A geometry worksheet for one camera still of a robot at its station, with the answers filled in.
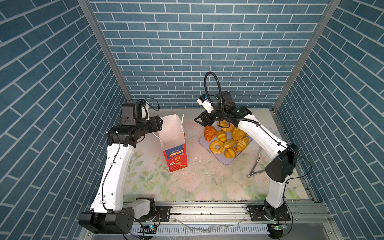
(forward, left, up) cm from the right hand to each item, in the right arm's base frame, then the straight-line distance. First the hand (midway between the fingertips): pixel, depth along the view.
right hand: (197, 115), depth 79 cm
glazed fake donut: (0, -13, -26) cm, 29 cm away
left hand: (-9, +18, +4) cm, 21 cm away
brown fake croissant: (+7, -8, -24) cm, 26 cm away
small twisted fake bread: (-1, -21, -24) cm, 32 cm away
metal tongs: (-18, -34, -28) cm, 47 cm away
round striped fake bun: (-7, -21, -25) cm, 34 cm away
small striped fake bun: (+6, -16, -26) cm, 31 cm away
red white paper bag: (-2, +17, -22) cm, 28 cm away
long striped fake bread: (-1, -29, -25) cm, 38 cm away
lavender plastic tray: (-9, -16, -28) cm, 34 cm away
